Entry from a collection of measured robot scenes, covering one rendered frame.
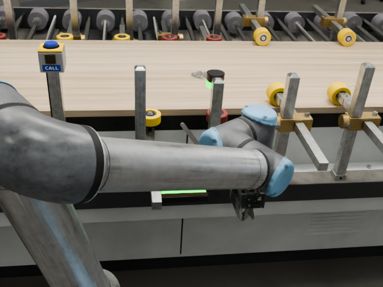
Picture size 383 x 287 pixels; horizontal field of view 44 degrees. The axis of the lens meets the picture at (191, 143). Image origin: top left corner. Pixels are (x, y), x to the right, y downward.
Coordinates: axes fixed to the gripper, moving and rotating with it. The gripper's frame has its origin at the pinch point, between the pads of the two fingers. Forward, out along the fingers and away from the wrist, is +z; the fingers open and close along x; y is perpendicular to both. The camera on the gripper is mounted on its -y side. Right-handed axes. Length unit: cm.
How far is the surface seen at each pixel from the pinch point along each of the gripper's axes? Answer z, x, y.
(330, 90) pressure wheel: -13, 46, -56
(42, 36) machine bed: 11, -83, -179
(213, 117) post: -15.6, -4.8, -31.5
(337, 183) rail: 13, 45, -29
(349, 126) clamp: -12, 43, -30
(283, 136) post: -7.2, 20.8, -31.5
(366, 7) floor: 82, 288, -492
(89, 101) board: -8, -47, -59
